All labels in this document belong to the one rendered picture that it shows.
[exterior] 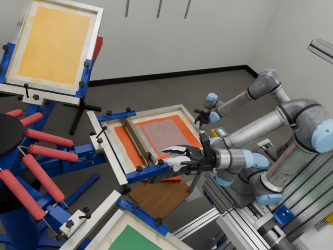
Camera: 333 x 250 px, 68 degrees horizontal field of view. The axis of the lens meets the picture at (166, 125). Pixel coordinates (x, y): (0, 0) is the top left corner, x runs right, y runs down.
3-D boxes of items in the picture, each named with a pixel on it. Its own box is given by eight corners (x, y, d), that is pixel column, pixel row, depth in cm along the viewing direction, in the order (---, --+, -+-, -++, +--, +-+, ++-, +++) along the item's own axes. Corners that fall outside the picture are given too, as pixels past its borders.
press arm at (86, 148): (99, 146, 173) (99, 141, 170) (102, 152, 170) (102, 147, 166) (74, 152, 164) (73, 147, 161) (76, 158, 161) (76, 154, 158)
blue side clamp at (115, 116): (133, 116, 211) (134, 109, 206) (135, 119, 208) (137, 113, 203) (98, 122, 196) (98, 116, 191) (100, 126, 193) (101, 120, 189)
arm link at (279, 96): (298, 145, 168) (250, 81, 162) (301, 133, 178) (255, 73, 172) (316, 139, 159) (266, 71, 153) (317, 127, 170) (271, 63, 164)
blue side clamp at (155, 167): (164, 166, 180) (166, 160, 175) (167, 171, 177) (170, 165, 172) (125, 178, 165) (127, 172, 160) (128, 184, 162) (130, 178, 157)
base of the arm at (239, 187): (258, 188, 143) (266, 179, 136) (241, 199, 134) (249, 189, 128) (239, 169, 150) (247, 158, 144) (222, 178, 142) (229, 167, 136)
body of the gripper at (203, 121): (201, 126, 203) (206, 115, 195) (195, 119, 208) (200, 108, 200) (208, 124, 207) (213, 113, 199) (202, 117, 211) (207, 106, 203)
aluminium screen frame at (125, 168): (181, 106, 233) (182, 103, 231) (217, 153, 200) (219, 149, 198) (98, 122, 194) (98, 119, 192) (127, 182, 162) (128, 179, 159)
